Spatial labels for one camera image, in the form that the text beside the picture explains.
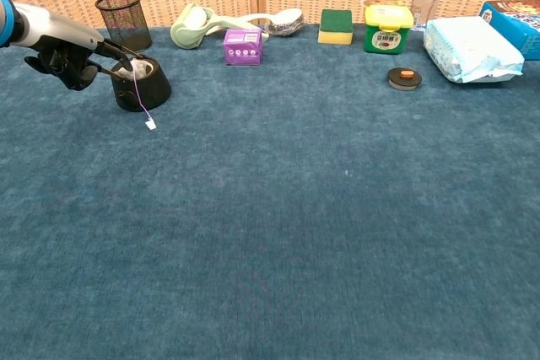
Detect black round lid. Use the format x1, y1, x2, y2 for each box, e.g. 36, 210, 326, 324
386, 67, 423, 92

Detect blue cookie box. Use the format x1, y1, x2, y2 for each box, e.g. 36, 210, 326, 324
478, 0, 540, 62

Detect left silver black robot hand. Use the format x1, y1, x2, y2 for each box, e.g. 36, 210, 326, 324
11, 0, 143, 92

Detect pyramid tea bag with string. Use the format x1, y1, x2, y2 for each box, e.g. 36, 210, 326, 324
112, 59, 158, 132

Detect clear round container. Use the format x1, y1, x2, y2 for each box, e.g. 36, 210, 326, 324
267, 7, 305, 37

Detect white spoon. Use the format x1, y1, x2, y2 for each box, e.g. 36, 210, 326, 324
240, 13, 279, 27

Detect yellow small box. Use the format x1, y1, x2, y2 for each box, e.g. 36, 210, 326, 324
364, 3, 414, 56

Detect black mesh pen holder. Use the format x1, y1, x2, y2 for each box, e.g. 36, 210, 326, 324
94, 0, 154, 54

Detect purple small box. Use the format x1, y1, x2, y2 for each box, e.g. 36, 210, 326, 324
223, 27, 264, 67

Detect light blue wet wipes pack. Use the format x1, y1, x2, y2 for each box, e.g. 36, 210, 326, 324
423, 16, 526, 84

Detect black teapot with handle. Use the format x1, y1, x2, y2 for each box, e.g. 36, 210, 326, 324
107, 51, 173, 113

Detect pale green lint roller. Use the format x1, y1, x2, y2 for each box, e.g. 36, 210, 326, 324
170, 2, 271, 50

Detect blue table cloth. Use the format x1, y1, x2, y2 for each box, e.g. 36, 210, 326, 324
0, 22, 540, 360

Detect green yellow sponge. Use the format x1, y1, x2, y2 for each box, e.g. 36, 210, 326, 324
317, 8, 354, 46

